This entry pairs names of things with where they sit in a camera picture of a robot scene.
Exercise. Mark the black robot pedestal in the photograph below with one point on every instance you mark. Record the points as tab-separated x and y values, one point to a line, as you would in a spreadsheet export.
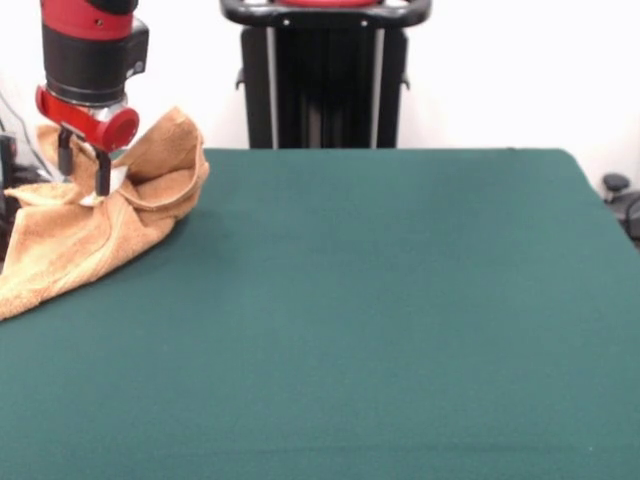
325	75

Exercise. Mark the black electrical box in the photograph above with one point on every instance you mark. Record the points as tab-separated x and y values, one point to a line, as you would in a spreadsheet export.
6	165

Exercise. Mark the dark green table cloth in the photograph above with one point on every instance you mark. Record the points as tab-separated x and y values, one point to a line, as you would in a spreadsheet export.
400	325

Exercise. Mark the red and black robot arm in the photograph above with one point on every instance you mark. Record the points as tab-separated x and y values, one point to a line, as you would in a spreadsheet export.
90	45

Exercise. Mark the red robot base disc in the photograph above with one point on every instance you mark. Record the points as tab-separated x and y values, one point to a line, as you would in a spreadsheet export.
325	2

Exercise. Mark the orange terry towel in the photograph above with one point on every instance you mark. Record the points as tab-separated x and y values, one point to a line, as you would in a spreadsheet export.
90	235

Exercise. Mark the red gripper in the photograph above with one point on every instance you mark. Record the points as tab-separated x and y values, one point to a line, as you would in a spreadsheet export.
95	125

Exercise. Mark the black office chair base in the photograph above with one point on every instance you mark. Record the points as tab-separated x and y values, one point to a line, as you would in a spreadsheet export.
616	182

